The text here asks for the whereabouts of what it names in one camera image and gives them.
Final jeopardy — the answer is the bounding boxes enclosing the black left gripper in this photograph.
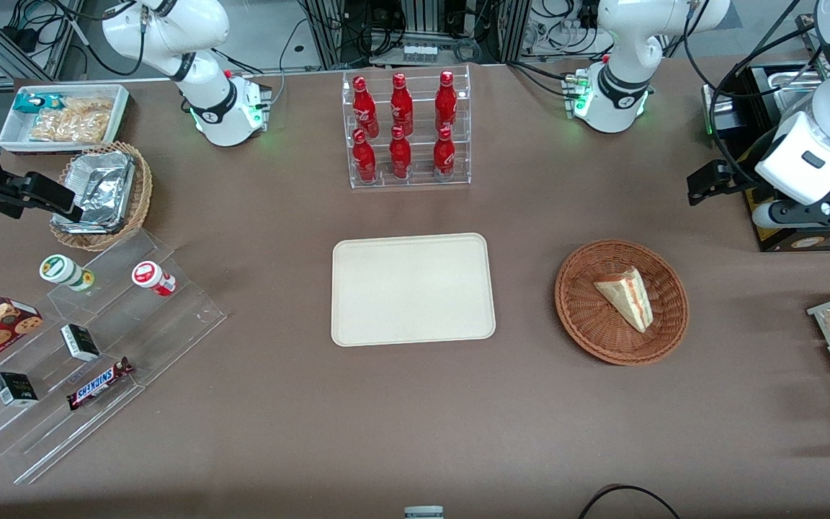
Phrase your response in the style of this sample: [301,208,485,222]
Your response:
[687,160,747,206]

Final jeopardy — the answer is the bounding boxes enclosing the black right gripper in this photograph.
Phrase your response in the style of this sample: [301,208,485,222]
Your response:
[0,128,85,223]

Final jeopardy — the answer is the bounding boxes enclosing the triangular sandwich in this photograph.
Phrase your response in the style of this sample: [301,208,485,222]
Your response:
[594,267,654,334]

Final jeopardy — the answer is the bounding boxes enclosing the small tan wicker basket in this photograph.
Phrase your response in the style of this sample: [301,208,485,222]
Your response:
[49,141,153,252]

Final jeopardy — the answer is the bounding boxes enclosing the large brown wicker basket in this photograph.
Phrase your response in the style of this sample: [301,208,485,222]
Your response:
[554,239,690,366]

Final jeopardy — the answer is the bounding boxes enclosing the cream plastic tray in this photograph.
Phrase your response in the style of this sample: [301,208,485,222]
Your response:
[331,232,496,347]

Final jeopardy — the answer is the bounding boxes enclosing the white rectangular bin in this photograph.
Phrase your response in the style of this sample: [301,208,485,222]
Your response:
[0,84,131,156]

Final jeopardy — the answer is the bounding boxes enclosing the green lid drink bottle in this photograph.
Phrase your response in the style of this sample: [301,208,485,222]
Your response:
[39,254,96,293]

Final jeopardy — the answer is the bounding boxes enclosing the black food warmer box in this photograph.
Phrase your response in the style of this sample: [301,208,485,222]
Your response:
[701,63,830,253]

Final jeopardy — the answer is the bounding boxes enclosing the aluminium foil container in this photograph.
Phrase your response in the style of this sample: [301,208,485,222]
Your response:
[53,150,136,234]

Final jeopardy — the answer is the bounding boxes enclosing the clear bag of chips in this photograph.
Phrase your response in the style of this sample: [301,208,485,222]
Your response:
[62,97,115,116]
[30,108,112,143]

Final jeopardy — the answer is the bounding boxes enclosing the teal snack packet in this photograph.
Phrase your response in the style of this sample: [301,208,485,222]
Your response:
[13,92,66,115]

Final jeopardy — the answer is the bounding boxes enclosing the small black carton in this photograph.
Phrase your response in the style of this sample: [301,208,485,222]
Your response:
[61,324,101,363]
[0,372,40,407]

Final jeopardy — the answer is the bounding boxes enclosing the red lid drink bottle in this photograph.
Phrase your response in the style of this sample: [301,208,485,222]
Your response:
[131,261,177,297]

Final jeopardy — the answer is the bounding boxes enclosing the clear acrylic stepped stand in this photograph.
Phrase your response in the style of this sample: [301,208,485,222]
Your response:
[0,229,228,485]

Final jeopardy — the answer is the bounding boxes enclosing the Snickers chocolate bar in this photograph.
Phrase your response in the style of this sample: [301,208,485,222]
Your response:
[66,357,135,412]

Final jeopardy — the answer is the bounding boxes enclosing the red cola bottle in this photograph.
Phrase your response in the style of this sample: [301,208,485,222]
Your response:
[432,126,457,182]
[434,70,458,133]
[352,128,378,183]
[390,72,414,136]
[352,76,380,139]
[389,125,413,179]

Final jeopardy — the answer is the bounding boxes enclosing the clear acrylic bottle rack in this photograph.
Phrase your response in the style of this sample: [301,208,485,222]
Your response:
[342,65,472,190]

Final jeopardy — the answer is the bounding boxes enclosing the black cable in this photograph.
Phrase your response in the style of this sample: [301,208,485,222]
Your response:
[577,484,682,519]

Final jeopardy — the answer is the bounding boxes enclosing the aluminium frame rack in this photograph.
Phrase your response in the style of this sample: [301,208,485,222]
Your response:
[298,0,535,69]

